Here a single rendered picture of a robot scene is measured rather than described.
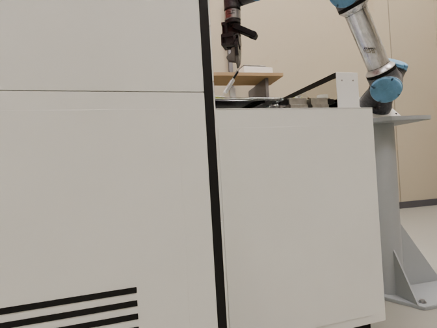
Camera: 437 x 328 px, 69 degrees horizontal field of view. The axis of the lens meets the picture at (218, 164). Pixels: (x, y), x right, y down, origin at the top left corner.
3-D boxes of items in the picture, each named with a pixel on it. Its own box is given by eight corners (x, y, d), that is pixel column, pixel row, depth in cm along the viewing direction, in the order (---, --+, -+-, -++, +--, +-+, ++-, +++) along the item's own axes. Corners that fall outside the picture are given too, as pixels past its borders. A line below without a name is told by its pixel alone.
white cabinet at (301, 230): (213, 390, 92) (197, 109, 92) (170, 280, 184) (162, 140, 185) (391, 343, 109) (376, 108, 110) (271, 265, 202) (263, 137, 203)
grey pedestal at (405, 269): (411, 267, 181) (402, 125, 182) (493, 298, 138) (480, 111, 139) (331, 280, 170) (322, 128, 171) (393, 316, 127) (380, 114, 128)
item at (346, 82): (338, 110, 113) (336, 71, 113) (271, 130, 166) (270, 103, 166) (360, 110, 115) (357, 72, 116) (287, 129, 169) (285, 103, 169)
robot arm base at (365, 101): (376, 98, 160) (384, 80, 154) (397, 113, 150) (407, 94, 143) (351, 100, 156) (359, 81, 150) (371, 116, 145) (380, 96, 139)
